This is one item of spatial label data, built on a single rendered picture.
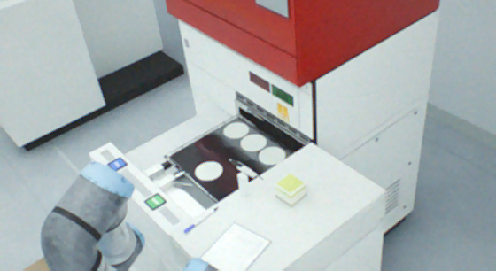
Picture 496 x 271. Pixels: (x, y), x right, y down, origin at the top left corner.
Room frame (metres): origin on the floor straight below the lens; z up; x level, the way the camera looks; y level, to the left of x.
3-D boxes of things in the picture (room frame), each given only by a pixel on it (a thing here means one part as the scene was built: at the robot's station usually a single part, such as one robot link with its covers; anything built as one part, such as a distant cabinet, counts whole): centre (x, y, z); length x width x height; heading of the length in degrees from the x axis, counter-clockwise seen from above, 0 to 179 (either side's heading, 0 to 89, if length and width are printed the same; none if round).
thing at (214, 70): (1.89, 0.01, 1.02); 0.82 x 0.03 x 0.40; 35
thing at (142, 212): (1.44, 0.42, 0.89); 0.55 x 0.09 x 0.14; 35
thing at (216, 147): (1.60, 0.08, 0.90); 0.34 x 0.34 x 0.01; 35
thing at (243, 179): (1.34, 0.03, 1.03); 0.06 x 0.04 x 0.13; 125
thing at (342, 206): (1.23, -0.06, 0.89); 0.62 x 0.35 x 0.14; 125
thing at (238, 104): (1.73, -0.08, 0.89); 0.44 x 0.02 x 0.10; 35
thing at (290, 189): (1.28, -0.11, 1.00); 0.07 x 0.07 x 0.07; 39
